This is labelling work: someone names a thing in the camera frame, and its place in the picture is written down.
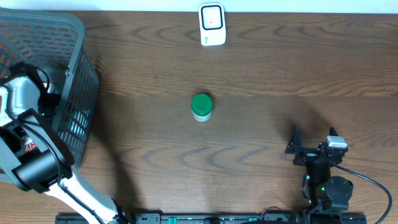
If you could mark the green lid jar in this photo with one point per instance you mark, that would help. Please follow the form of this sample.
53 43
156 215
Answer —
202 107

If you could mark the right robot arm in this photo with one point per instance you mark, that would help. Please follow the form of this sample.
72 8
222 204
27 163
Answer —
328 195

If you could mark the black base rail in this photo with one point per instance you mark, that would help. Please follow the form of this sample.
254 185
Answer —
156 218

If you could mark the white barcode scanner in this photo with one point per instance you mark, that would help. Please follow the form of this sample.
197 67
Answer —
212 24

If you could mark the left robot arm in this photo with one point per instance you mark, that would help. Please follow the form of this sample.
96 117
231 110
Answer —
33 157

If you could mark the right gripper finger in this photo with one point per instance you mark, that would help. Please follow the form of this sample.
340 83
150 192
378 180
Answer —
295 143
332 132

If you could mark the grey plastic shopping basket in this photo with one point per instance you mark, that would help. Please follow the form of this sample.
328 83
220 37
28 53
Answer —
53 41

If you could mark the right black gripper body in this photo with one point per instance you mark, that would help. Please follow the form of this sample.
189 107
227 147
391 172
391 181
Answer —
306 158

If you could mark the teal wet wipes pack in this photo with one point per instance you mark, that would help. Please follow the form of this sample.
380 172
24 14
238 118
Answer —
78 123

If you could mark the red Top snack bag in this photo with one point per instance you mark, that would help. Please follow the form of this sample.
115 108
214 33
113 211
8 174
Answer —
30 145

